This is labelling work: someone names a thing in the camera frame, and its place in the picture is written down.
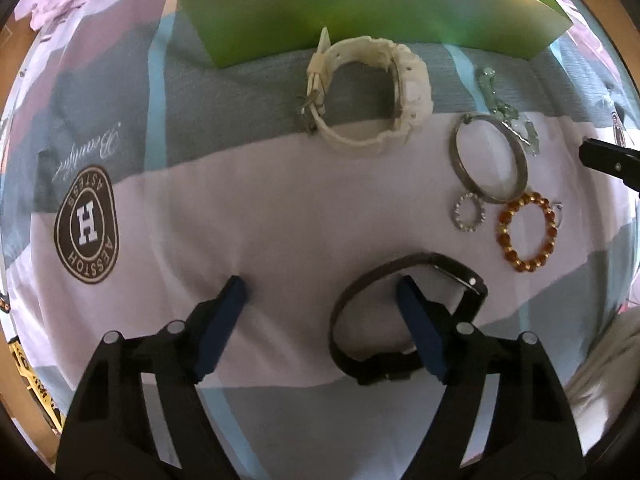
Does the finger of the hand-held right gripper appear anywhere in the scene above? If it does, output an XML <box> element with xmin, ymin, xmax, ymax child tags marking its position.
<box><xmin>578</xmin><ymin>137</ymin><xmax>640</xmax><ymax>192</ymax></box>

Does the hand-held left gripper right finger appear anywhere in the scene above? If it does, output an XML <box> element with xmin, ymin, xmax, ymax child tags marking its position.
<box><xmin>396</xmin><ymin>276</ymin><xmax>587</xmax><ymax>480</ymax></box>

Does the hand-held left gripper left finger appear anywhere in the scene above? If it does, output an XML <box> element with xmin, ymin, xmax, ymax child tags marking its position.
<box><xmin>56</xmin><ymin>275</ymin><xmax>248</xmax><ymax>480</ymax></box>

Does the black wrist band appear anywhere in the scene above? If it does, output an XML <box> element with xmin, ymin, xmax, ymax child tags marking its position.
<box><xmin>327</xmin><ymin>252</ymin><xmax>489</xmax><ymax>387</ymax></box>

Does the silver metal bangle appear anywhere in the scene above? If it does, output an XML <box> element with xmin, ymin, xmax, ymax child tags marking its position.
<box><xmin>454</xmin><ymin>112</ymin><xmax>529</xmax><ymax>205</ymax></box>

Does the small silver beaded ring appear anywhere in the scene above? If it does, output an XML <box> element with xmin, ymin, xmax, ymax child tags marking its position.
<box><xmin>453</xmin><ymin>191</ymin><xmax>487</xmax><ymax>232</ymax></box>

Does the amber bead bracelet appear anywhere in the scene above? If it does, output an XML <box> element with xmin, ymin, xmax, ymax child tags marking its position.
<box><xmin>496</xmin><ymin>192</ymin><xmax>559</xmax><ymax>273</ymax></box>

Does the green jade bracelet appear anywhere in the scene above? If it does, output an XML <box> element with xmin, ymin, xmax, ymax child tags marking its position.
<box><xmin>474</xmin><ymin>65</ymin><xmax>543</xmax><ymax>157</ymax></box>

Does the white wrist watch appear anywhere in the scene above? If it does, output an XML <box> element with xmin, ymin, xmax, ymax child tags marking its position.
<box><xmin>299</xmin><ymin>27</ymin><xmax>432</xmax><ymax>155</ymax></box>

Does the green cardboard box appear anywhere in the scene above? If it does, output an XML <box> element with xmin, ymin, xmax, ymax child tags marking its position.
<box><xmin>171</xmin><ymin>0</ymin><xmax>575</xmax><ymax>68</ymax></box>

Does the plaid printed bed sheet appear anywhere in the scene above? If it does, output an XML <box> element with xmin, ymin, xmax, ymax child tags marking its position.
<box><xmin>0</xmin><ymin>0</ymin><xmax>640</xmax><ymax>480</ymax></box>

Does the white cloth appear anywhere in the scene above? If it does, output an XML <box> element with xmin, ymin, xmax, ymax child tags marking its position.
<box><xmin>565</xmin><ymin>312</ymin><xmax>640</xmax><ymax>441</ymax></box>

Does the yellow patterned object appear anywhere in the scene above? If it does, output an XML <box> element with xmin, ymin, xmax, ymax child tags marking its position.
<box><xmin>7</xmin><ymin>337</ymin><xmax>66</xmax><ymax>431</ymax></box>

